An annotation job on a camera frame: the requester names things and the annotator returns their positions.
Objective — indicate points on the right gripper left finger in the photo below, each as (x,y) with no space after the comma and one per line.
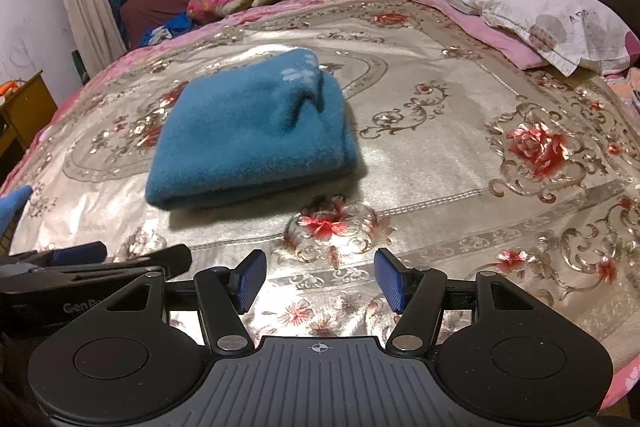
(224,295)

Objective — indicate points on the floral satin bedspread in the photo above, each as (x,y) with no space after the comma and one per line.
(469,164)

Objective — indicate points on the blue clothes on sofa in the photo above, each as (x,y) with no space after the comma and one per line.
(175,27)

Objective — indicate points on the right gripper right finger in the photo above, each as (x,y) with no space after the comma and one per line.
(416,297)

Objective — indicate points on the white patterned pillow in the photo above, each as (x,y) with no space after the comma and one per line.
(568,34)

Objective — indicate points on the teal fleece sweater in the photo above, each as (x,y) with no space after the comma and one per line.
(168,149)

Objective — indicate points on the wooden bedside cabinet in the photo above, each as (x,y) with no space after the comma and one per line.
(26,112)

